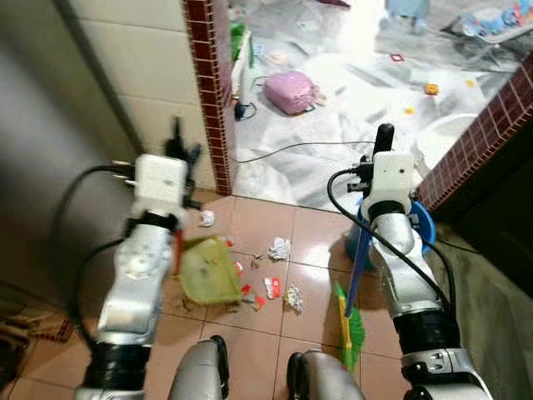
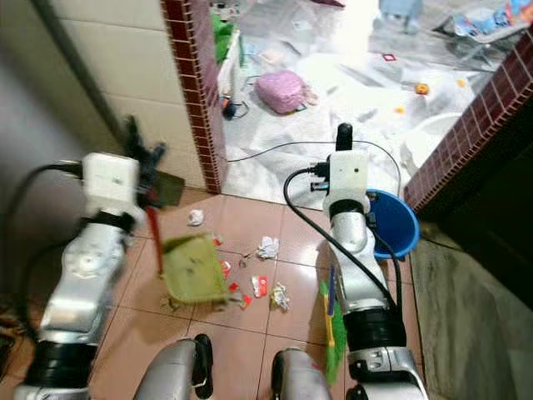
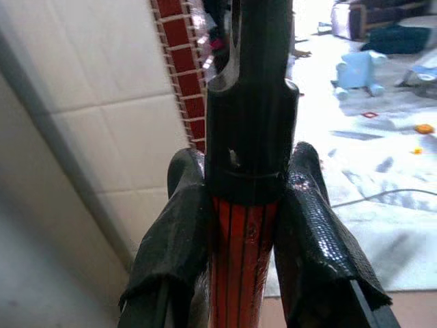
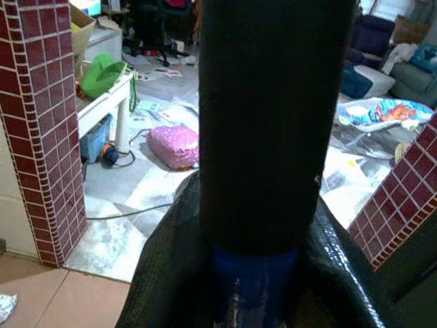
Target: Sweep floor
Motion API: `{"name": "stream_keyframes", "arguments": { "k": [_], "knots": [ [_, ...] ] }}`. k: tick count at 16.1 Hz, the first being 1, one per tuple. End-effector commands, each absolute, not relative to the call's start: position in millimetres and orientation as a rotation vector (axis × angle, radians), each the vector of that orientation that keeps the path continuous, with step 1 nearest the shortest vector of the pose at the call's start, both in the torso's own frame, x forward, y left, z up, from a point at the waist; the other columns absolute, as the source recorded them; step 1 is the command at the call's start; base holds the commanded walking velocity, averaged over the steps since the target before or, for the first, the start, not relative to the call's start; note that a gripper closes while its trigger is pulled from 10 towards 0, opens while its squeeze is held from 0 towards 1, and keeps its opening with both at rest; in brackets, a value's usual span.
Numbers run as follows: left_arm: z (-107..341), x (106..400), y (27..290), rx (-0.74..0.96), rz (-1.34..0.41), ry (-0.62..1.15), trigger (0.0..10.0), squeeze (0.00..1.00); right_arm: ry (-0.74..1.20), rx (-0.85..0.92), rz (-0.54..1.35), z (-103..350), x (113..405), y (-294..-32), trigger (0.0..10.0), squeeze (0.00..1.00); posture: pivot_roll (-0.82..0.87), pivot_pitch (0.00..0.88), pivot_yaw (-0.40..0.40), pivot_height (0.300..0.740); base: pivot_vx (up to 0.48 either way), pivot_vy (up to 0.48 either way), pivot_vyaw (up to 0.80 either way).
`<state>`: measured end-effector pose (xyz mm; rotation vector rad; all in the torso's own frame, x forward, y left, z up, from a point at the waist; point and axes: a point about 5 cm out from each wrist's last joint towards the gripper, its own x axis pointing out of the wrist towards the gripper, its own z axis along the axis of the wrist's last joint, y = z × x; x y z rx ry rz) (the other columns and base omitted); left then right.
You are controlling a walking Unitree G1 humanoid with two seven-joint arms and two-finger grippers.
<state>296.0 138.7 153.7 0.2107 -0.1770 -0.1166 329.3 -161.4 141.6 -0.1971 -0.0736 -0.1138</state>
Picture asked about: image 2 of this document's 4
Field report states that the green dustpan with red handle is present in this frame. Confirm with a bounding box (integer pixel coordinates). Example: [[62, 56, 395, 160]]
[[148, 207, 231, 306]]

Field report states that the green broom with blue handle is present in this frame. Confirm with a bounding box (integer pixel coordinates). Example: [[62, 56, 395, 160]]
[[317, 265, 347, 386]]

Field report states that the dark patterned floor rag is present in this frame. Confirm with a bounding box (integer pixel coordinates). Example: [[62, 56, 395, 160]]
[[0, 307, 44, 355]]

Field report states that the pink bag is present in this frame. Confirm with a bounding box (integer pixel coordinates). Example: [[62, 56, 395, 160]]
[[255, 70, 316, 116]]

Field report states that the white round basin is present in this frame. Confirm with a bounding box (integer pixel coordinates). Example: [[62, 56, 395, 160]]
[[399, 112, 465, 173]]

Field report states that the blue plastic basin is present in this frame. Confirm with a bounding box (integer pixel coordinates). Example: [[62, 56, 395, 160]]
[[365, 189, 421, 260]]

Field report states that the black power adapter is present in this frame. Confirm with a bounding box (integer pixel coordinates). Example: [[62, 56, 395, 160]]
[[222, 97, 248, 121]]

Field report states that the crumpled white paper ball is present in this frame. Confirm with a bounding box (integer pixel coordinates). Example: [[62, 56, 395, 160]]
[[256, 236, 281, 260]]

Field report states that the green plastic item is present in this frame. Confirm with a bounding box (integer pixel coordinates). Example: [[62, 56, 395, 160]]
[[213, 12, 236, 65]]

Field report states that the light blue stool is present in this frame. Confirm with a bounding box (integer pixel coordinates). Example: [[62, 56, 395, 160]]
[[378, 0, 425, 23]]

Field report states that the torn red wrapper scrap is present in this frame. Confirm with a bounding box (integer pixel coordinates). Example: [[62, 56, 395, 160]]
[[229, 282, 253, 311]]

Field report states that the red and white wrapper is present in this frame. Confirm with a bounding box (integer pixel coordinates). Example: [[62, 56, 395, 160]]
[[251, 275, 270, 299]]

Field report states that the crumpled paper with yellow print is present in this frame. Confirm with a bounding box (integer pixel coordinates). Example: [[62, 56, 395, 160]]
[[270, 282, 291, 313]]

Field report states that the grey tray with toys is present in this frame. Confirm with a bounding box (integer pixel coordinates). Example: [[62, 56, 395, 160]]
[[448, 2, 533, 44]]

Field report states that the silver left robot leg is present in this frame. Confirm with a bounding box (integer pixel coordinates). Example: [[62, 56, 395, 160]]
[[132, 334, 214, 400]]

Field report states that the silver robot leg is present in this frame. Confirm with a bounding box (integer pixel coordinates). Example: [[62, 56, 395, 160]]
[[132, 334, 214, 400], [270, 347, 336, 400]]

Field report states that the silver right robot leg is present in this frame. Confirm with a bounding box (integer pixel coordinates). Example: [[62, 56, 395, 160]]
[[270, 347, 336, 400]]

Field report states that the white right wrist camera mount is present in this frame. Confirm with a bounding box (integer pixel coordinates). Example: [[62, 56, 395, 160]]
[[326, 149, 372, 206]]

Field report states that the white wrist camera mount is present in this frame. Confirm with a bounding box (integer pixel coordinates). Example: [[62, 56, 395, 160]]
[[81, 152, 142, 214], [326, 149, 372, 206]]

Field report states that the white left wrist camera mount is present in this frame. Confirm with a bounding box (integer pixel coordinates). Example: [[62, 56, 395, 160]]
[[81, 152, 142, 214]]

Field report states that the thin black floor cable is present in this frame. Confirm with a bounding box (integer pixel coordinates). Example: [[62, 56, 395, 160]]
[[226, 139, 402, 194]]

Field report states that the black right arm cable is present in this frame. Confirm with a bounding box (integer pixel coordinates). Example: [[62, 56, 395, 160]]
[[282, 162, 406, 311]]

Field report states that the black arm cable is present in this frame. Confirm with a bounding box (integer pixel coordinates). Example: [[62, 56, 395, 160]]
[[7, 160, 86, 343], [282, 162, 406, 311]]

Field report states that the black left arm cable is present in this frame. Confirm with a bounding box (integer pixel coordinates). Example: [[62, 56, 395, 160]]
[[7, 160, 86, 343]]

